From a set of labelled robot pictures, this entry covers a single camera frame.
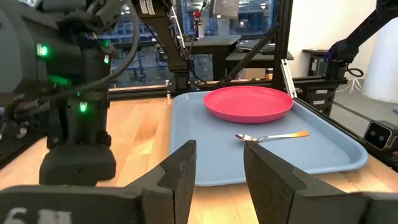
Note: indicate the black box white labels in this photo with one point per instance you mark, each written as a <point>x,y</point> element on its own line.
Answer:
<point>317,99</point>

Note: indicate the black background robot arm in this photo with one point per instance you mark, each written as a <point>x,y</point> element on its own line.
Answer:
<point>357,34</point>

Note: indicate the black desk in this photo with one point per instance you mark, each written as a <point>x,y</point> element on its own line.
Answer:
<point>217,43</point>
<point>258,57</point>

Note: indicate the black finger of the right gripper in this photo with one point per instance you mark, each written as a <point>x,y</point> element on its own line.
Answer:
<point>77,166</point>

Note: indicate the brown cardboard box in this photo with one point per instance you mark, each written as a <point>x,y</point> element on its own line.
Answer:
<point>255,73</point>

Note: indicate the white rounded cover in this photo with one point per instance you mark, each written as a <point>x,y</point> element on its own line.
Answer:
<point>382,62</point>

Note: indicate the grey table-level camera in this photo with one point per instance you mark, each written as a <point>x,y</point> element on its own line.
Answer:
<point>377,135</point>

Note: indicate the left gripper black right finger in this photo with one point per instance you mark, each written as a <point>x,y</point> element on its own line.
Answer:
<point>273,193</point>

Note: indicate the black cabinet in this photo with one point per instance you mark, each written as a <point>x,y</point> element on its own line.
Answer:
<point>315,62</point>

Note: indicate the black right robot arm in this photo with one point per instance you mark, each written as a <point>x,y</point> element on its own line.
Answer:
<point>90,68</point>

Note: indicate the blue plastic tray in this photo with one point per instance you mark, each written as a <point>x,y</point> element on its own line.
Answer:
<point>217,155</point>

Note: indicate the black keyboard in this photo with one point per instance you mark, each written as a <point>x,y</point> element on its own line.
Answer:
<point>255,45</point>

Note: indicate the red round plate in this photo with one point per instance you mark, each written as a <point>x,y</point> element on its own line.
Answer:
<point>248,102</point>

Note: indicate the dark hanging screen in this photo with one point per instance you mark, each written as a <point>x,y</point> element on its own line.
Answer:
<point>225,7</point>

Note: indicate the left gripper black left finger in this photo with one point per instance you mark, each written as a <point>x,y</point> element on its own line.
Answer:
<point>174,186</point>

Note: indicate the black aluminium table frame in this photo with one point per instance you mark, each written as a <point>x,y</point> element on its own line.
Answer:
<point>281,46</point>

